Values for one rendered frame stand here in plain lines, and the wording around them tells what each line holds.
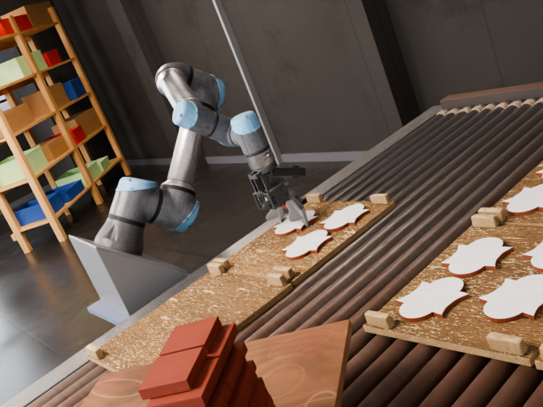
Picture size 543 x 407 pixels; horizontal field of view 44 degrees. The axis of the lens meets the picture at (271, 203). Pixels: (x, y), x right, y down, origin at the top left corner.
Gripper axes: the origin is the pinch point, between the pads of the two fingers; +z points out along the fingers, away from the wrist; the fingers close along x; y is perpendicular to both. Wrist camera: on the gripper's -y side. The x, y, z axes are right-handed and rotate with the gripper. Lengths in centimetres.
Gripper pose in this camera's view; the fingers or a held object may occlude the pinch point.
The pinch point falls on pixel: (295, 222)
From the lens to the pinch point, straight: 194.6
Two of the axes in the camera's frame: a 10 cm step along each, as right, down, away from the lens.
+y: -6.8, 5.0, -5.4
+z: 3.9, 8.7, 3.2
